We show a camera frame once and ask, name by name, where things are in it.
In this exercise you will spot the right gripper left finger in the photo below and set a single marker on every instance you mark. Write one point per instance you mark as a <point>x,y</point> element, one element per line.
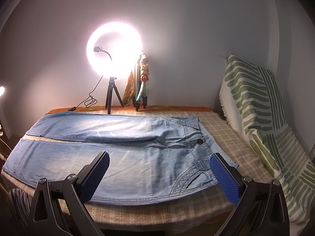
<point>46,216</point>

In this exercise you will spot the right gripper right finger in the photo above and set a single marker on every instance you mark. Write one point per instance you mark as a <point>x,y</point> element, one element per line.
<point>260,208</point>

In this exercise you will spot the light blue denim pants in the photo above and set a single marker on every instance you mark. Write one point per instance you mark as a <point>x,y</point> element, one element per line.
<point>151,159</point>

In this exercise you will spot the green white leaf throw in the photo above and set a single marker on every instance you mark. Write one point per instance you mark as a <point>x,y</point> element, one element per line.
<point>253,107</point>

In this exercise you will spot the black gooseneck phone holder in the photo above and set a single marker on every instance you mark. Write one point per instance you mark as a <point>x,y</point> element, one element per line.
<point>101,55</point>

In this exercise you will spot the black ring light tripod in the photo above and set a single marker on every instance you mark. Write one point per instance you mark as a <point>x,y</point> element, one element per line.
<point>112,88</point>

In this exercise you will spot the glowing ring light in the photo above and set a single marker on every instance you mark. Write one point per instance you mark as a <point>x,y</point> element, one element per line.
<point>124,44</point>

